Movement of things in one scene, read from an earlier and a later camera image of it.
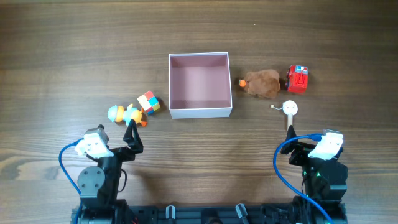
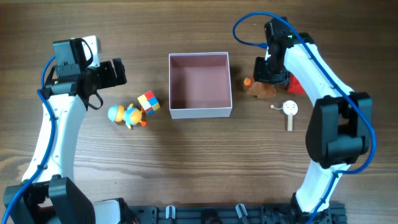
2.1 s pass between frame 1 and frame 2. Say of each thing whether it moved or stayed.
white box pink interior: stayed
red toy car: stayed
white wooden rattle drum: stayed
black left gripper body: moved
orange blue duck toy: stayed
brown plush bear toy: moved
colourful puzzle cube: stayed
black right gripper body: moved
